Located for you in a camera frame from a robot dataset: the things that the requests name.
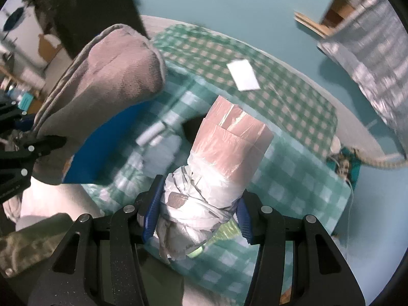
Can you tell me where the green beige checked cloth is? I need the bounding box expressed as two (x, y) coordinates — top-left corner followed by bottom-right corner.
(153, 24), (337, 159)

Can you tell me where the silver foil sheet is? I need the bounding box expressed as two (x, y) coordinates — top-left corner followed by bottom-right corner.
(318, 0), (407, 151)

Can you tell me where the grey fleece towel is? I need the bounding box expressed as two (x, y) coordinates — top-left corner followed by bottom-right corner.
(32, 23), (166, 184)

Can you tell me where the braided rope cable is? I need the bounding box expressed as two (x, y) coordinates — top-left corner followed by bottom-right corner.
(331, 146), (408, 171)

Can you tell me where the white paper card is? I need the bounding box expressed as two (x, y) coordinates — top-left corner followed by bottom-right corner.
(227, 59), (261, 92)

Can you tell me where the white foam roll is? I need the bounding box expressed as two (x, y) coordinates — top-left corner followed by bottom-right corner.
(136, 121), (166, 147)

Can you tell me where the pink white plastic bag bundle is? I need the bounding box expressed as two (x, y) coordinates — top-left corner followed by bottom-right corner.
(156, 96), (274, 261)

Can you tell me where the blue cardboard box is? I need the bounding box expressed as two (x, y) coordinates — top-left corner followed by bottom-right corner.
(62, 101), (151, 184)

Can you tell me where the teal checked plastic cloth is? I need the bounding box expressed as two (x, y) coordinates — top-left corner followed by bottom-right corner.
(84, 63), (351, 305)

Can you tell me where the wooden stick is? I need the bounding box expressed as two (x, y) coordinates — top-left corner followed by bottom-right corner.
(294, 12), (334, 38)

